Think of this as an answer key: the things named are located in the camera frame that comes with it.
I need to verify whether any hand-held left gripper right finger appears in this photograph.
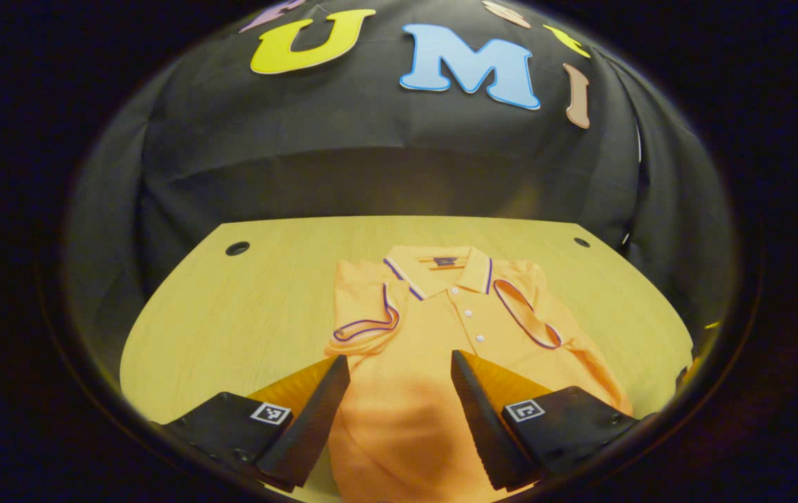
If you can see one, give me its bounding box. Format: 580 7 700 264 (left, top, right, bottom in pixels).
451 350 657 492

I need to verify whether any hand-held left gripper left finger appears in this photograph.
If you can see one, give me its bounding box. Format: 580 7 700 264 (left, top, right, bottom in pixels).
151 354 351 490

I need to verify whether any orange polo T-shirt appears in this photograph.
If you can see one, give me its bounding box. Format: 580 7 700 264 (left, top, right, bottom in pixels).
324 245 634 503

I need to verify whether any black backdrop cloth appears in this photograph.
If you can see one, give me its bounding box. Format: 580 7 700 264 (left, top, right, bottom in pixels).
64 0 735 350

